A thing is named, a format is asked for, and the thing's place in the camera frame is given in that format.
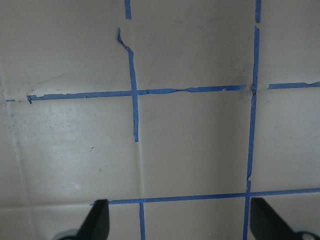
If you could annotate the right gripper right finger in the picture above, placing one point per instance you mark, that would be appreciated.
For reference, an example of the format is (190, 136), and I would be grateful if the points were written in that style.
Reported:
(266, 224)

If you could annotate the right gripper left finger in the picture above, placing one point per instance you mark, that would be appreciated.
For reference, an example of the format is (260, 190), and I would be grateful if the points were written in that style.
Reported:
(96, 225)

